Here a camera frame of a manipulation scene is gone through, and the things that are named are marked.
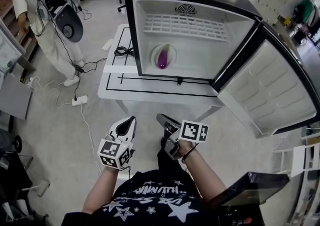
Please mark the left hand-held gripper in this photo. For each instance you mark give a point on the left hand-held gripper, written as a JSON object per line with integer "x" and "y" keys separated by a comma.
{"x": 110, "y": 151}

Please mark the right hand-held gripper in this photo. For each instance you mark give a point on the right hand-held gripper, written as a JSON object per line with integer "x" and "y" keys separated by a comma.
{"x": 193, "y": 131}

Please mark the purple eggplant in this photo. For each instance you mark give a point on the purple eggplant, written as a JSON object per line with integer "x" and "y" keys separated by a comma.
{"x": 162, "y": 58}

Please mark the white round plate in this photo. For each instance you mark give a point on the white round plate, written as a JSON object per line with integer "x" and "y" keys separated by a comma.
{"x": 173, "y": 55}

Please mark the person's right forearm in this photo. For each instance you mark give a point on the person's right forearm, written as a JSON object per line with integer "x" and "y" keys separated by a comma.
{"x": 205, "y": 177}

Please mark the person's left forearm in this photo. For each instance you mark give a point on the person's left forearm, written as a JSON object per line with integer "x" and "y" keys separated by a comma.
{"x": 100, "y": 190}

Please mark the person's black shoe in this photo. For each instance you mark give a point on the person's black shoe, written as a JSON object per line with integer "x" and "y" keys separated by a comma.
{"x": 163, "y": 143}

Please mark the white table with black lines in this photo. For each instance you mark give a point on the white table with black lines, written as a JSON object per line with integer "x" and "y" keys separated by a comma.
{"x": 155, "y": 90}

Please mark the black wrist band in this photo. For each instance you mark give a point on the black wrist band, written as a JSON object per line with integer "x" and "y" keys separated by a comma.
{"x": 187, "y": 156}

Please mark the white power strip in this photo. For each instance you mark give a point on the white power strip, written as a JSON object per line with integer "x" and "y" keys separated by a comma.
{"x": 80, "y": 100}
{"x": 107, "y": 45}

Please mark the black star print shirt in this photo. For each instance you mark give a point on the black star print shirt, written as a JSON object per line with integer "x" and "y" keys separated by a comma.
{"x": 150, "y": 210}

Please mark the black round disc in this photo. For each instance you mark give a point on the black round disc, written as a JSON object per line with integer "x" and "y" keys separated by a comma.
{"x": 18, "y": 142}

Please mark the black glossy case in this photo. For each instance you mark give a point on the black glossy case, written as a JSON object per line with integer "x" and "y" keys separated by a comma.
{"x": 255, "y": 187}

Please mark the grey cabinet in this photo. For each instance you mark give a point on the grey cabinet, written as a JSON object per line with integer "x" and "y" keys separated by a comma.
{"x": 15, "y": 97}

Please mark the grey oval device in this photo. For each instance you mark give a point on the grey oval device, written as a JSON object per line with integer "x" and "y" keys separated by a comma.
{"x": 72, "y": 24}

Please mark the wooden shelf unit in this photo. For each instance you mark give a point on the wooden shelf unit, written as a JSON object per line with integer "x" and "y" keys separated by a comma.
{"x": 25, "y": 45}

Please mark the white shelf unit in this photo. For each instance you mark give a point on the white shelf unit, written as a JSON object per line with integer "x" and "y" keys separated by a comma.
{"x": 297, "y": 157}

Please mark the clothes rack with garments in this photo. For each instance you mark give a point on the clothes rack with garments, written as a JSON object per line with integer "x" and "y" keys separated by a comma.
{"x": 306, "y": 13}

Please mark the metal frame chair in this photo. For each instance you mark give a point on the metal frame chair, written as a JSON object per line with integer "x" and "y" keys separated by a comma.
{"x": 42, "y": 190}

